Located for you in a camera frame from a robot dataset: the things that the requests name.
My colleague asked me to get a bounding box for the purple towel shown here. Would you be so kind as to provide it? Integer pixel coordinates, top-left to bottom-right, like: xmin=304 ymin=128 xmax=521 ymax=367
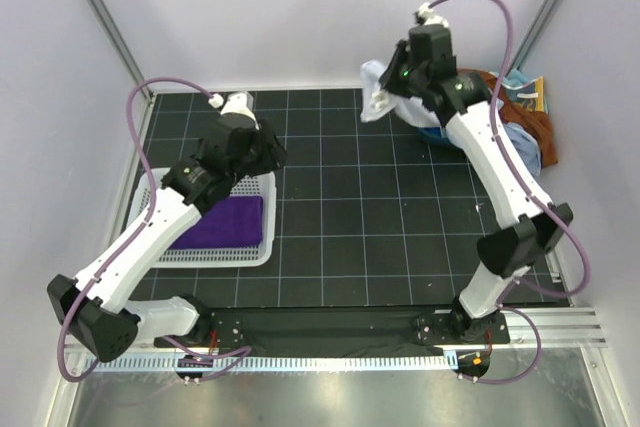
xmin=170 ymin=196 xmax=264 ymax=250

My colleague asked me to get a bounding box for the white plastic mesh basket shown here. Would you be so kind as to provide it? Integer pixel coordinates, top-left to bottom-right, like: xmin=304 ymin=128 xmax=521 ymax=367
xmin=123 ymin=168 xmax=277 ymax=269

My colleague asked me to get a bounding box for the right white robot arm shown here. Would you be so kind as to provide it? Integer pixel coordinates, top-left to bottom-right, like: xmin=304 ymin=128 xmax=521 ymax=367
xmin=380 ymin=24 xmax=573 ymax=343

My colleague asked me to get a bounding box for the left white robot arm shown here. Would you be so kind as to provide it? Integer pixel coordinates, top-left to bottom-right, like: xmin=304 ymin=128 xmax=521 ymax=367
xmin=47 ymin=113 xmax=286 ymax=362

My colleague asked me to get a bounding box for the yellow patterned cloth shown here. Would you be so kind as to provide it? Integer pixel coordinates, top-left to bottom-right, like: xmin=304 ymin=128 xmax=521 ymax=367
xmin=517 ymin=76 xmax=549 ymax=114

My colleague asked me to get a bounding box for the black grid mat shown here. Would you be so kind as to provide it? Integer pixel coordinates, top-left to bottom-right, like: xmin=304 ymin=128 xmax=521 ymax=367
xmin=133 ymin=89 xmax=498 ymax=308

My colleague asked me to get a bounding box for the brown towel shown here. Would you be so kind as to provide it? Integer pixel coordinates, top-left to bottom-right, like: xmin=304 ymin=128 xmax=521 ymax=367
xmin=459 ymin=67 xmax=559 ymax=171

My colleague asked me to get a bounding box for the light blue towel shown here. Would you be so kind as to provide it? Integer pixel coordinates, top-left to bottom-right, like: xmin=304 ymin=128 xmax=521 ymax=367
xmin=502 ymin=68 xmax=542 ymax=178

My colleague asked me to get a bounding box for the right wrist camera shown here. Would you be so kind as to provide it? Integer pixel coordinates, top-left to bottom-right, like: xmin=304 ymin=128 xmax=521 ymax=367
xmin=413 ymin=2 xmax=450 ymax=29

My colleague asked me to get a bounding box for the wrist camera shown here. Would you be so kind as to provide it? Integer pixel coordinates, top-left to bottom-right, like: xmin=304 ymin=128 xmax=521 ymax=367
xmin=413 ymin=2 xmax=450 ymax=29
xmin=220 ymin=92 xmax=258 ymax=127

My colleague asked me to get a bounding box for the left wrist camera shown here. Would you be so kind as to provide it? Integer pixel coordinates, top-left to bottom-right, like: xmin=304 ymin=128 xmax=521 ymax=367
xmin=220 ymin=92 xmax=258 ymax=127

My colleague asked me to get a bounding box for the right aluminium corner post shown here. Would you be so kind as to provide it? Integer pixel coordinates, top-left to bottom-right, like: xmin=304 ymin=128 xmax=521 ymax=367
xmin=510 ymin=0 xmax=563 ymax=69

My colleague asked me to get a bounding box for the aluminium corner post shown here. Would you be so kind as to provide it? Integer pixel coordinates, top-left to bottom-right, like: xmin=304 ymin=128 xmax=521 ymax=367
xmin=86 ymin=0 xmax=145 ymax=85
xmin=510 ymin=0 xmax=563 ymax=69

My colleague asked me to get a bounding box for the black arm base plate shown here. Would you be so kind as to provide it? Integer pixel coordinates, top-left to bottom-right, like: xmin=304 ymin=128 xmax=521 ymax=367
xmin=187 ymin=306 xmax=510 ymax=350

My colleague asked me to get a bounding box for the white slotted cable duct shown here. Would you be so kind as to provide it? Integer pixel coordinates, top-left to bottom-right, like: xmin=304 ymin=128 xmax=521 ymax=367
xmin=95 ymin=351 xmax=458 ymax=374

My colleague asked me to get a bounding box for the left aluminium corner post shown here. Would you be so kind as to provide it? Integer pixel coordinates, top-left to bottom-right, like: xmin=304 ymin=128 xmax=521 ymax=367
xmin=86 ymin=0 xmax=145 ymax=85

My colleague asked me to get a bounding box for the aluminium front rail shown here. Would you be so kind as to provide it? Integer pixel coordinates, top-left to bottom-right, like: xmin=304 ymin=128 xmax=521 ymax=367
xmin=128 ymin=308 xmax=604 ymax=358

